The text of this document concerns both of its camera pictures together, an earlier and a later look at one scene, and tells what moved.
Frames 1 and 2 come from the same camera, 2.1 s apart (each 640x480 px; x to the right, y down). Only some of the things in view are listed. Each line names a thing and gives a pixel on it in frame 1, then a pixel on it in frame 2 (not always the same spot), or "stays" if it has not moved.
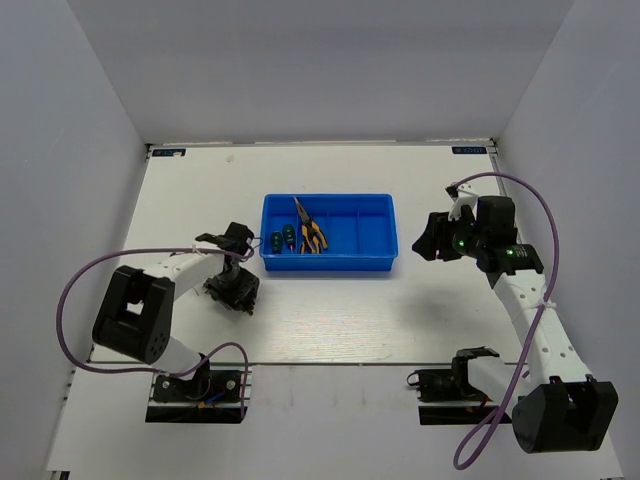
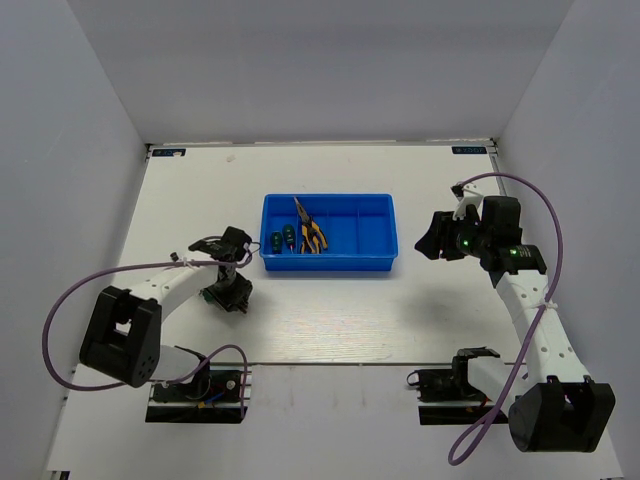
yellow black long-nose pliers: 311,234 stays
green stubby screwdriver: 277,242 stays
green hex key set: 250,306 to 207,295
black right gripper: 435,236 stays
